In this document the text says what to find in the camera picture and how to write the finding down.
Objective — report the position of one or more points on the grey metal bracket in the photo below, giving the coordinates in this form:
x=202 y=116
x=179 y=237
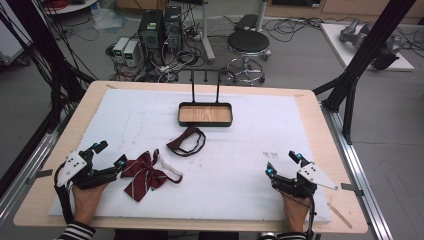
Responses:
x=351 y=189
x=40 y=175

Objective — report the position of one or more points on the round white table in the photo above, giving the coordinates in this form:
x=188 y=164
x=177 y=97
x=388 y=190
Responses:
x=68 y=6

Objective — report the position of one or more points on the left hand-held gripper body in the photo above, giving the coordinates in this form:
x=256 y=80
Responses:
x=75 y=166

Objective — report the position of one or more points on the black rack with wooden tray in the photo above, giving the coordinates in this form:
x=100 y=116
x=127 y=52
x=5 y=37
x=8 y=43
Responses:
x=205 y=114

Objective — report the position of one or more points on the person's right hand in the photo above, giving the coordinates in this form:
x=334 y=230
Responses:
x=296 y=213

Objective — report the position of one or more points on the white floor board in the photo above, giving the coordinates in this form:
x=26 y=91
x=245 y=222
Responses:
x=336 y=43

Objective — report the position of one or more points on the white foam mat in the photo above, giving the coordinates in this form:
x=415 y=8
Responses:
x=216 y=173

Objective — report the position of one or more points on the flat black box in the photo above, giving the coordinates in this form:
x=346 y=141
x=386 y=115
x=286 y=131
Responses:
x=246 y=22

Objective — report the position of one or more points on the black computer tower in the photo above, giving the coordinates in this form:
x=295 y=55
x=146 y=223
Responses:
x=150 y=35
x=173 y=28

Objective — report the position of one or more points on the person's left hand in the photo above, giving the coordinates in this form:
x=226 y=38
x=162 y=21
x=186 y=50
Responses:
x=86 y=203

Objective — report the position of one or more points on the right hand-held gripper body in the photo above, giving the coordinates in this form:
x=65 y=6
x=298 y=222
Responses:
x=305 y=183

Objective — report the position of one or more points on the dark red striped bow tie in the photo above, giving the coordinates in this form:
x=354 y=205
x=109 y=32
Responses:
x=145 y=175

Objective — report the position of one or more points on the aluminium rail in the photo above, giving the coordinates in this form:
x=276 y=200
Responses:
x=360 y=173
x=23 y=173

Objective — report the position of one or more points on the clear plastic bag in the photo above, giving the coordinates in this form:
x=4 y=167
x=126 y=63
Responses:
x=108 y=18

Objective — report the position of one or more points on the white desk leg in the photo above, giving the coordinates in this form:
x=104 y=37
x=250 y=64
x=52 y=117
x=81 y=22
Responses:
x=207 y=36

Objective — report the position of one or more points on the black round stool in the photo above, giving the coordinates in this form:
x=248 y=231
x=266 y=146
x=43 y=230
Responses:
x=248 y=41

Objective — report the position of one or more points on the thin wooden stick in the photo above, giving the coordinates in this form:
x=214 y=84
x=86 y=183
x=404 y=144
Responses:
x=340 y=215

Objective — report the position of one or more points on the computer tower units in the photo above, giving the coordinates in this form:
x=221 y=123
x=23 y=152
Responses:
x=173 y=63

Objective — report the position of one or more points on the white power supply unit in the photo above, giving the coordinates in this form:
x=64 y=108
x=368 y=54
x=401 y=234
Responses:
x=131 y=53
x=120 y=48

